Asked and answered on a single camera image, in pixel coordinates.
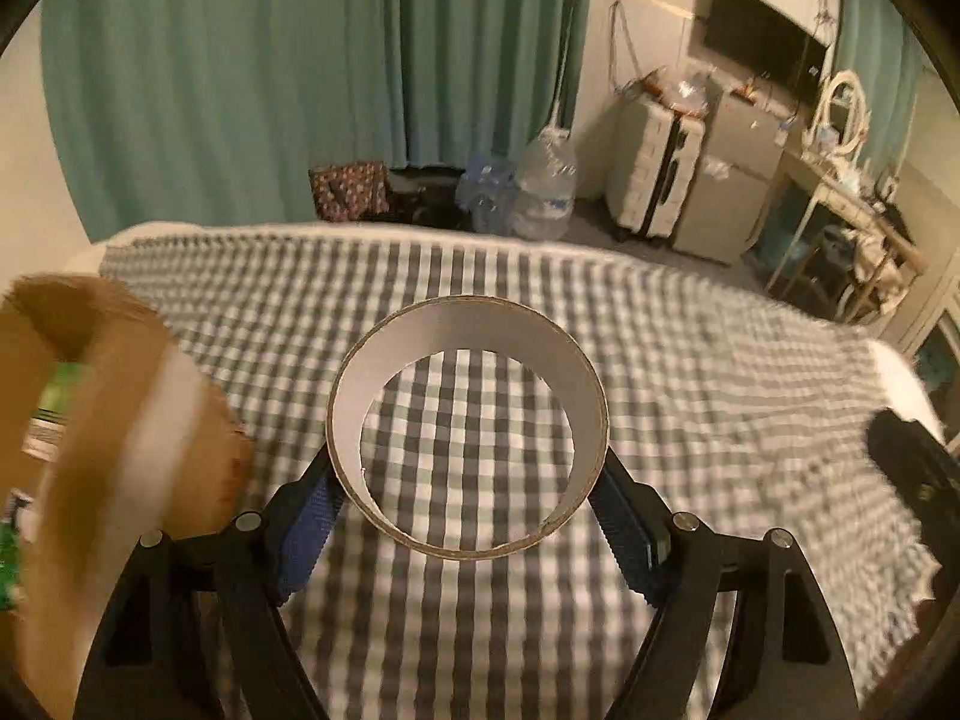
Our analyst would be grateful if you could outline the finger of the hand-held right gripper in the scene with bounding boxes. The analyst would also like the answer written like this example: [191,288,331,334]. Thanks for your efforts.
[865,409,960,533]

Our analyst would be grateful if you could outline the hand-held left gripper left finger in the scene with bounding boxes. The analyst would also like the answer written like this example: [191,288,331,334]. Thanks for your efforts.
[73,446,344,720]

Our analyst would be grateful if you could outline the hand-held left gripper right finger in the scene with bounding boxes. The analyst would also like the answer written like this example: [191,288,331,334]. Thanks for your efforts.
[591,450,860,720]

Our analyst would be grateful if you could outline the brown cardboard box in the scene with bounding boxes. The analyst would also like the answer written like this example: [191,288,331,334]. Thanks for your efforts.
[0,274,256,720]

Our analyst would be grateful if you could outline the cardboard tape ring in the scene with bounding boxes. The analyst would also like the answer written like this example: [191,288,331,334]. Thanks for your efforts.
[325,296,610,562]

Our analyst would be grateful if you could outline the green box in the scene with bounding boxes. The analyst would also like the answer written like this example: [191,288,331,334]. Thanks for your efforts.
[22,360,87,458]

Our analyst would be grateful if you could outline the green snack packet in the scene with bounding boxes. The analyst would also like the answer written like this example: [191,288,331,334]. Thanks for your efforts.
[0,514,27,612]

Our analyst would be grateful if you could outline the white open shelf unit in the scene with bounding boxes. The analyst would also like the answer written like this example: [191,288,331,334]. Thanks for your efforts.
[896,292,960,406]

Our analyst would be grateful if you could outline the green checkered cloth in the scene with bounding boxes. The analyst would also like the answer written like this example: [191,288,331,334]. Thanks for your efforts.
[97,229,946,720]

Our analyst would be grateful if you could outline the white garment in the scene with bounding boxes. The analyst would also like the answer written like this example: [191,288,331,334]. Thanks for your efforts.
[855,229,912,308]

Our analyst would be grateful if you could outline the wooden chair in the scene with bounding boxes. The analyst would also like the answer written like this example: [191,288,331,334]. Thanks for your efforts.
[840,214,920,323]

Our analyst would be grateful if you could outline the white vanity desk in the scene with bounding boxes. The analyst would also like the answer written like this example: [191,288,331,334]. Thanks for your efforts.
[761,150,886,316]

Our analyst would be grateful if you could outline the silver mini fridge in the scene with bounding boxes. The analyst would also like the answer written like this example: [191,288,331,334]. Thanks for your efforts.
[670,82,788,267]

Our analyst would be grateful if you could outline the patterned gift bag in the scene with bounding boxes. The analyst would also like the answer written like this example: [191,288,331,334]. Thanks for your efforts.
[309,160,391,224]

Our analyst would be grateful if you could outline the black bag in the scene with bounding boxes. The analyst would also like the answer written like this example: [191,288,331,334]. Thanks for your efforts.
[384,165,470,230]

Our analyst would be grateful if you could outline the white oval vanity mirror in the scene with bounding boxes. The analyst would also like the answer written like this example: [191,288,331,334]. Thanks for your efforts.
[804,69,875,166]

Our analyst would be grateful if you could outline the large clear water jug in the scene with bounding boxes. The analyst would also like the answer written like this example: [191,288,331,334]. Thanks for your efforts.
[510,127,578,241]

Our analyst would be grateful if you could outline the white hard suitcase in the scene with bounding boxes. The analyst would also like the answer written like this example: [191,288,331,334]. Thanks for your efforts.
[604,94,710,248]

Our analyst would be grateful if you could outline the pack of plastic bottles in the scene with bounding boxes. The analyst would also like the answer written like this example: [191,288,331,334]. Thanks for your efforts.
[454,154,518,237]

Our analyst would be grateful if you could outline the narrow green curtain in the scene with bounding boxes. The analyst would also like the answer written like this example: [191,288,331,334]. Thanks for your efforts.
[832,0,931,166]

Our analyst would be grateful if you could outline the clear plastic bag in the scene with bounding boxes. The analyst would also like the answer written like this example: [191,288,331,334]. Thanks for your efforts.
[641,71,710,117]

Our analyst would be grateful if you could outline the wide green curtain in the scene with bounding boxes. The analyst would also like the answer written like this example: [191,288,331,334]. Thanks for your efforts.
[39,0,593,237]

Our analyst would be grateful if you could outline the black wall television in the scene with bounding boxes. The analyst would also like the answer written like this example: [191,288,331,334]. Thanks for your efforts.
[703,0,830,106]

